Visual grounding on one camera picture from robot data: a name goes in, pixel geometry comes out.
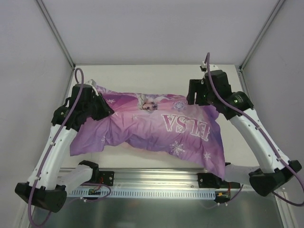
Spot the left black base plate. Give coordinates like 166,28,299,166
94,171,115,187

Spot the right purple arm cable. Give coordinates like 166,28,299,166
204,52,304,207

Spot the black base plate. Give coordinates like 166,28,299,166
94,171,115,187
197,173,241,189

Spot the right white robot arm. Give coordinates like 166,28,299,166
187,64,302,197

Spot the aluminium mounting rail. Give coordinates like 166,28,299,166
57,167,255,190

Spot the left aluminium frame post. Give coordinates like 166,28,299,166
34,0,75,68

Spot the purple Elsa pillowcase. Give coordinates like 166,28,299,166
70,80,225,178

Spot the white slotted cable duct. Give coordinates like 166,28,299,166
68,187,216,200

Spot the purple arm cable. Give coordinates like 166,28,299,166
204,52,304,207
28,68,86,225

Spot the aluminium frame post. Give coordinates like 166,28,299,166
239,0,286,72
34,0,75,68

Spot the right aluminium frame post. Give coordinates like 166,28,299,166
239,0,286,72

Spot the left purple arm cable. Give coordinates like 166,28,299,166
28,68,86,225

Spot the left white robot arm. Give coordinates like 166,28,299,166
15,84,114,213

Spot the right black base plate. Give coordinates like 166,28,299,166
197,173,241,189

